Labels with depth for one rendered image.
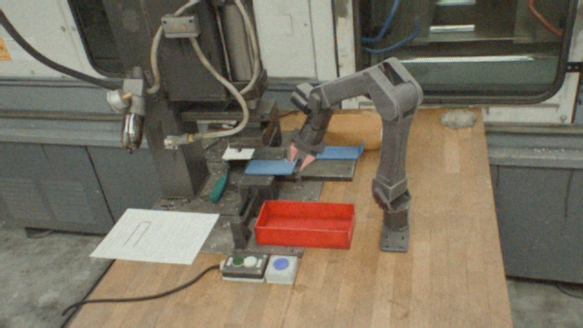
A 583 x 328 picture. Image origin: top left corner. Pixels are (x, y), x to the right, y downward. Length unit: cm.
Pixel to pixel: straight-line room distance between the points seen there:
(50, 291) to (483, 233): 219
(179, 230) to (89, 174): 135
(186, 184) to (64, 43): 111
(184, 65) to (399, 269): 75
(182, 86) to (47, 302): 173
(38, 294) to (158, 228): 151
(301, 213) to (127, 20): 68
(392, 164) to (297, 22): 90
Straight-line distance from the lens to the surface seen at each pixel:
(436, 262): 142
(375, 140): 182
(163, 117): 161
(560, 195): 235
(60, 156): 296
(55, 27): 262
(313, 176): 170
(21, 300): 312
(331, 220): 155
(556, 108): 213
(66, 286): 307
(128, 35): 154
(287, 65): 219
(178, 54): 150
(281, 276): 137
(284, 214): 157
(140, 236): 165
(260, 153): 173
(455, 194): 164
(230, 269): 141
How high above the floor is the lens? 187
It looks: 32 degrees down
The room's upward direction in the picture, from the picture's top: 8 degrees counter-clockwise
